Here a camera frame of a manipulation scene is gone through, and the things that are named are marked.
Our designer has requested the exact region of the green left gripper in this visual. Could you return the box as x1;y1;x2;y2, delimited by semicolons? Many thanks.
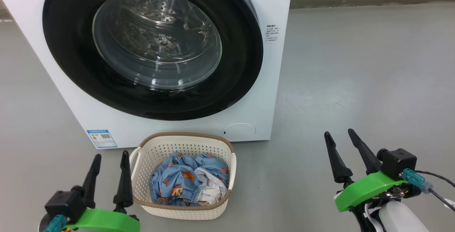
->
64;150;140;232

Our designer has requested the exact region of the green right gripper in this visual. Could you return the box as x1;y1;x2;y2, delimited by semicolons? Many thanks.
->
324;129;422;213

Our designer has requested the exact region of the blue cartoon print garment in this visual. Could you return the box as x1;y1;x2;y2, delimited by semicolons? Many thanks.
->
150;151;229;207

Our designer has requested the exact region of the white garment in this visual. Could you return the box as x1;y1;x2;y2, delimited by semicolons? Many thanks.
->
194;167;228;206

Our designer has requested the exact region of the black round glass washer door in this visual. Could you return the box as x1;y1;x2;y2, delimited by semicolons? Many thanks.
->
42;0;264;121

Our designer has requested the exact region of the cream perforated laundry basket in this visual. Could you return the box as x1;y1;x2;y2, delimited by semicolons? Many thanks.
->
129;132;237;221

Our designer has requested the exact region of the white front-load washing machine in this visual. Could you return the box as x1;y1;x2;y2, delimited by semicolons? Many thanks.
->
0;0;294;150

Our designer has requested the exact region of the blue energy label sticker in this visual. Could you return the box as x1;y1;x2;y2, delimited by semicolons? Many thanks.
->
86;129;118;150

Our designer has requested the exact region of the oval white filter cover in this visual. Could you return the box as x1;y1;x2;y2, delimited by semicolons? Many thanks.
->
223;123;256;142

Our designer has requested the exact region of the small printed text label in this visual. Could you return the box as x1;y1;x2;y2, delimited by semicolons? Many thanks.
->
266;25;280;43

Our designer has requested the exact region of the steel perforated washer drum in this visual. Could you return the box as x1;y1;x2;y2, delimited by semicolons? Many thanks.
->
93;0;223;90

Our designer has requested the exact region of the right cable with teal connector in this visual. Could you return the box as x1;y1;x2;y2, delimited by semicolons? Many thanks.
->
403;168;455;212

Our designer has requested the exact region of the cable with teal connector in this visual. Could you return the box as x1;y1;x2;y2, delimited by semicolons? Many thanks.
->
403;168;455;212
44;214;68;232

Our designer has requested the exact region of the left cable with teal connector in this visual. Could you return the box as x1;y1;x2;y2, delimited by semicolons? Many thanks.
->
44;214;68;232

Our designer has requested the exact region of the thin black right camera cable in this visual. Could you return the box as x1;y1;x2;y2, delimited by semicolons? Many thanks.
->
416;170;455;187

